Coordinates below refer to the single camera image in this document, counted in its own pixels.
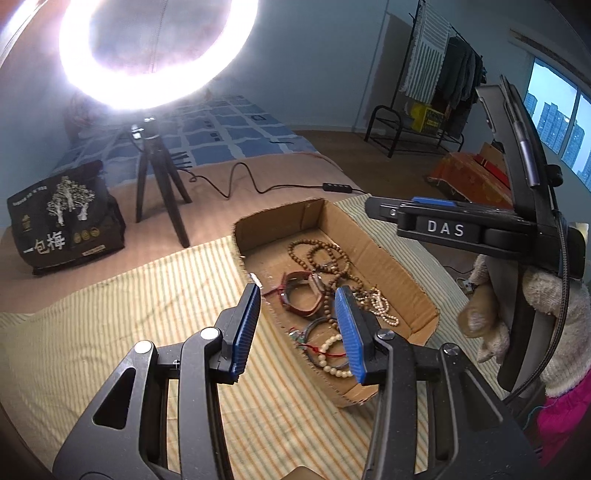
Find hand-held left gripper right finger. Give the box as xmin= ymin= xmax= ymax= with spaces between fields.
xmin=335 ymin=285 xmax=541 ymax=480

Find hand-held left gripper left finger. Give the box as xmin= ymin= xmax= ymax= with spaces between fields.
xmin=53 ymin=282 xmax=263 ymax=480

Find white bead bracelet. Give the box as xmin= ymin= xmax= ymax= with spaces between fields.
xmin=314 ymin=333 xmax=357 ymax=377

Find green pendant red cord necklace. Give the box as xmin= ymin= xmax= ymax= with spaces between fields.
xmin=288 ymin=327 xmax=348 ymax=360

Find white pearl necklace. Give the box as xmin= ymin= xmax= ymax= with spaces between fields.
xmin=358 ymin=287 xmax=399 ymax=326

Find dark bangle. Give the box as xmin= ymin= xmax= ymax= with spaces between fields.
xmin=302 ymin=318 xmax=352 ymax=371

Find rose gold wristwatch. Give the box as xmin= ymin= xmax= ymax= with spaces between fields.
xmin=281 ymin=271 xmax=325 ymax=318

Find cardboard box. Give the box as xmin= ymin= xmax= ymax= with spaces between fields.
xmin=231 ymin=198 xmax=439 ymax=409

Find brown wooden bead necklace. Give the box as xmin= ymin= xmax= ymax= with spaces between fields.
xmin=287 ymin=237 xmax=368 ymax=324

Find person's right hand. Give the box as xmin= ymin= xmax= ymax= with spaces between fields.
xmin=457 ymin=254 xmax=591 ymax=398

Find cardboard sheet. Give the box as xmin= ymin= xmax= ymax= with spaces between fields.
xmin=478 ymin=142 xmax=509 ymax=180

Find yellow box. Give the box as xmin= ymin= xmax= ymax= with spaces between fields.
xmin=409 ymin=102 xmax=446 ymax=131

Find black shoe rack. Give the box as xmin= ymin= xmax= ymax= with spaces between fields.
xmin=365 ymin=105 xmax=465 ymax=158

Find yellow striped cloth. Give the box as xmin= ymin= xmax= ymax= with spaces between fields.
xmin=0 ymin=194 xmax=509 ymax=480

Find tan mattress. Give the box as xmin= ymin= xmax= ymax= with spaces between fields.
xmin=0 ymin=150 xmax=370 ymax=282

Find dark hanging clothes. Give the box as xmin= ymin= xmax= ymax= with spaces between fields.
xmin=436 ymin=37 xmax=488 ymax=109

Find striped towel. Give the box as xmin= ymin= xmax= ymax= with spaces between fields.
xmin=404 ymin=7 xmax=455 ymax=100

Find beige cloth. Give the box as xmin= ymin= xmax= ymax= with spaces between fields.
xmin=281 ymin=466 xmax=324 ymax=480

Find black clothes rack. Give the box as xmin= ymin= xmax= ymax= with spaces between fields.
xmin=399 ymin=0 xmax=485 ymax=121

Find black tripod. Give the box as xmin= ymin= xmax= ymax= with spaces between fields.
xmin=131 ymin=117 xmax=194 ymax=248

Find blue patterned bed sheet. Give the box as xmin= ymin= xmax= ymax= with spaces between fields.
xmin=51 ymin=95 xmax=296 ymax=185

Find black snack bag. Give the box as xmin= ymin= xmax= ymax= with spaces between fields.
xmin=7 ymin=161 xmax=126 ymax=276

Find black power cable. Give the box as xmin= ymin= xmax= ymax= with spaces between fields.
xmin=173 ymin=150 xmax=370 ymax=199

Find black braided cable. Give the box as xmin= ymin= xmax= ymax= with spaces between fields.
xmin=503 ymin=217 xmax=575 ymax=403

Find ring light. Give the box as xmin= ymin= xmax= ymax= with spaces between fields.
xmin=58 ymin=0 xmax=269 ymax=112

